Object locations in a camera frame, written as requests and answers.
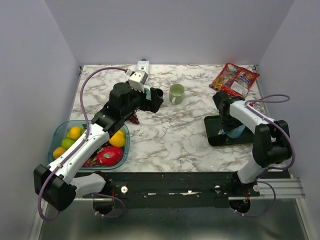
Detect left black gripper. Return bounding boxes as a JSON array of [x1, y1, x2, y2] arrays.
[[121, 84, 164, 118]]

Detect teal green mug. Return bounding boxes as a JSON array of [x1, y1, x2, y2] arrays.
[[144, 87, 151, 100]]

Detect sage green mug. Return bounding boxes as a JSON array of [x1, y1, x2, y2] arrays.
[[169, 83, 185, 105]]

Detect light blue mug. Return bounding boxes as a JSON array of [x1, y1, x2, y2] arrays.
[[218, 124, 246, 139]]

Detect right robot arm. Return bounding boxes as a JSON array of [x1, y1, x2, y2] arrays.
[[210, 91, 296, 196]]

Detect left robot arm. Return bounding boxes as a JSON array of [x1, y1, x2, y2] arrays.
[[33, 82, 164, 212]]

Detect white rectangular device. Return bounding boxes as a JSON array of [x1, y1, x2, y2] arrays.
[[137, 59, 150, 85]]

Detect loose red grape bunch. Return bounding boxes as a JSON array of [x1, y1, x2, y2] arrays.
[[126, 113, 140, 125]]

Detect yellow lemon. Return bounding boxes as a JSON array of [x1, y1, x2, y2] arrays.
[[109, 133, 126, 148], [116, 130, 125, 137]]

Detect dark green tray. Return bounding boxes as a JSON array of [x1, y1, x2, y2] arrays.
[[204, 115, 254, 147]]

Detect red dragon fruit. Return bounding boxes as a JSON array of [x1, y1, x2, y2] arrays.
[[96, 146, 123, 167]]

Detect red snack packet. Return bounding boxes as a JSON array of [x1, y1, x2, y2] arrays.
[[209, 63, 260, 98]]

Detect grapes in bin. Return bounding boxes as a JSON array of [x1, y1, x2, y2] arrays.
[[82, 141, 110, 167]]

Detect clear blue fruit bin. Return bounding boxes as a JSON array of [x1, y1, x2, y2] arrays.
[[47, 119, 130, 173]]

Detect green fruit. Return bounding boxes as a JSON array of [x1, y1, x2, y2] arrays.
[[61, 138, 75, 150]]

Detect small orange fruit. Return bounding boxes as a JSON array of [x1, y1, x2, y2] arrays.
[[52, 146, 66, 160]]

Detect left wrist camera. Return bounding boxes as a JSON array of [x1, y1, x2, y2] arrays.
[[128, 69, 148, 93]]

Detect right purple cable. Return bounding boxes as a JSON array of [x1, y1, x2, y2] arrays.
[[244, 93, 297, 171]]

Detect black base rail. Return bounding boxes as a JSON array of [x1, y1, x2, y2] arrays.
[[74, 171, 261, 210]]

